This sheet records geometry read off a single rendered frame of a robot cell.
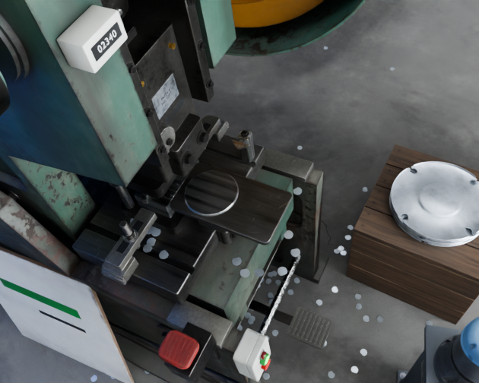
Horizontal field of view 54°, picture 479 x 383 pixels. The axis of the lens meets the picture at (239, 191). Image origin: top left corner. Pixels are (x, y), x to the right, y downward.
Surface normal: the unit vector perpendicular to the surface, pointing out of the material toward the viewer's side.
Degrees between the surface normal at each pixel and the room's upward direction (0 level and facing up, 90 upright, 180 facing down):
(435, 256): 0
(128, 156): 90
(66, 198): 90
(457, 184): 0
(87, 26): 0
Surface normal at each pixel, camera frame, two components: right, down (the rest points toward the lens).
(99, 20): -0.11, -0.57
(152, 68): 0.89, 0.31
